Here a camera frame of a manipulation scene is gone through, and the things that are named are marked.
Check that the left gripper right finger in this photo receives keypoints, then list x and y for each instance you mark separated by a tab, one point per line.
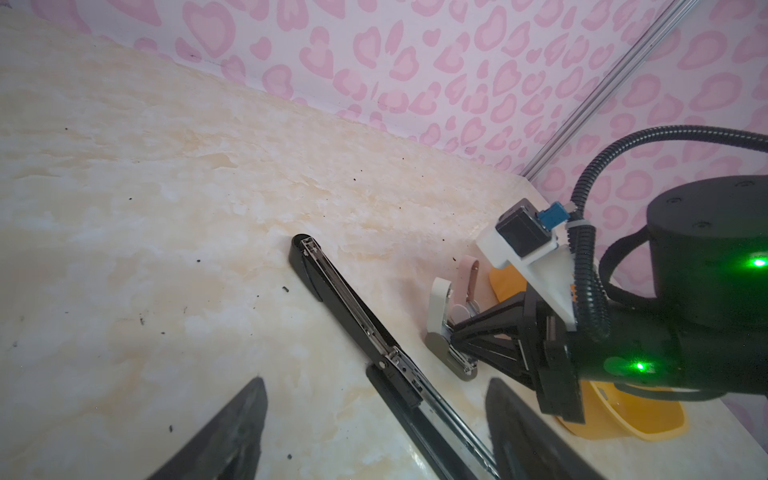
524	446

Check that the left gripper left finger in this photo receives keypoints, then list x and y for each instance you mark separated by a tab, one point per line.
229	445

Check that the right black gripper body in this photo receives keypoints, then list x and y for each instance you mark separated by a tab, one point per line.
642	349

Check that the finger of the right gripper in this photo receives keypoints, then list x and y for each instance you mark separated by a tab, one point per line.
504	355
506	325

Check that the grey mini stapler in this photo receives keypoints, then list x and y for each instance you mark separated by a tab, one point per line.
439	329

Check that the black long stapler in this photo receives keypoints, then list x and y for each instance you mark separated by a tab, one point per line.
442	437

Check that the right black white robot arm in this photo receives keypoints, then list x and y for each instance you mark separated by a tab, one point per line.
687	309

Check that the yellow plastic tray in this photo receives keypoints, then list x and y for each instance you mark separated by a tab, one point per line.
610	413

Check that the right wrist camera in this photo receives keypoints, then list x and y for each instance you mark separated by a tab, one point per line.
533	241

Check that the aluminium frame right corner post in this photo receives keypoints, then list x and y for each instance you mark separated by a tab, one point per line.
670	17

